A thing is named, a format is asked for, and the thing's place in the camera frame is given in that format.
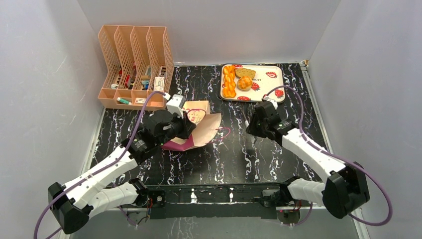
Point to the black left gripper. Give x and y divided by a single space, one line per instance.
187 126

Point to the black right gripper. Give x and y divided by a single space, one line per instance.
256 121

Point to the round golden fake bun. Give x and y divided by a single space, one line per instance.
244 83

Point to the strawberry print metal tray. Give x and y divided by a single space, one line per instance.
266 78

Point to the pink paper gift bag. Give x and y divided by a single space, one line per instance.
207 124

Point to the orange braided fake bread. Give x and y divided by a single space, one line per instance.
228 90

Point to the brown fake bread slice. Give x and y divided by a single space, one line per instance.
244 72

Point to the silver metal tongs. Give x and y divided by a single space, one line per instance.
251 137

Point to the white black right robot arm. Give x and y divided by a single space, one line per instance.
343 188

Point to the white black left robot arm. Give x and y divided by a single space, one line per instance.
74 203

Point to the small white card box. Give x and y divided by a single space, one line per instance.
139 101

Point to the white medicine box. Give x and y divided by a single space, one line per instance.
159 83

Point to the green white tube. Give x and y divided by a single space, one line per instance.
124 101

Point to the peach plastic file organizer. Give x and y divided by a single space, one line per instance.
134 56

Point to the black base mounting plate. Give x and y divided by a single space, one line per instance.
211 201

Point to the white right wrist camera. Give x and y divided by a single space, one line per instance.
266 98

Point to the aluminium frame rail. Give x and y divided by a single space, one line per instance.
113 197

